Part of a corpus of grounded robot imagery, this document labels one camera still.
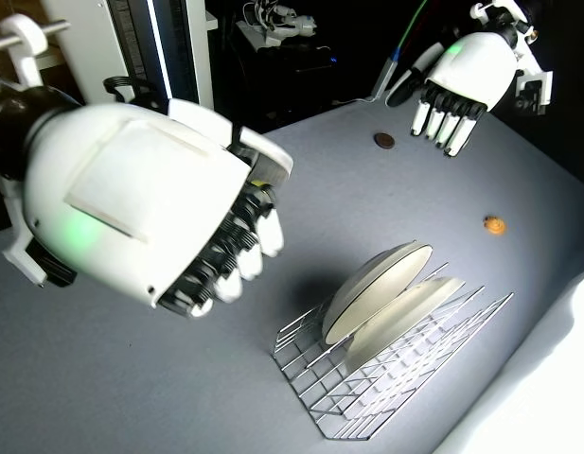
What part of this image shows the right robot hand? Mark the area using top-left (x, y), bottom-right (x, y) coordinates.
top-left (23, 96), bottom-right (295, 320)

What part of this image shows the silver adapter with blue plug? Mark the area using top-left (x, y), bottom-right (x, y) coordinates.
top-left (370, 45), bottom-right (401, 101)

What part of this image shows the white device with cables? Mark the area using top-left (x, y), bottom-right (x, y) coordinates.
top-left (237, 0), bottom-right (319, 48)

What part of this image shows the green cable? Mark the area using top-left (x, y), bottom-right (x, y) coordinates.
top-left (397, 0), bottom-right (431, 51)

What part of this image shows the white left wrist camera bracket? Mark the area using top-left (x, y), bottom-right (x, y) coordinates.
top-left (469, 0), bottom-right (556, 115)

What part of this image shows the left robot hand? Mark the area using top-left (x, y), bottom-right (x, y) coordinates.
top-left (384, 30), bottom-right (519, 160)

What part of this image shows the black electronics box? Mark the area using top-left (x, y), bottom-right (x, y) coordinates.
top-left (267, 44), bottom-right (338, 73)

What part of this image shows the white ceramic plate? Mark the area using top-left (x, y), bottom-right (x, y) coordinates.
top-left (345, 276), bottom-right (466, 375)
top-left (322, 241), bottom-right (434, 345)

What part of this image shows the silver wire dish rack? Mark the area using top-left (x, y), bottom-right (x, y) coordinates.
top-left (272, 262), bottom-right (515, 441)

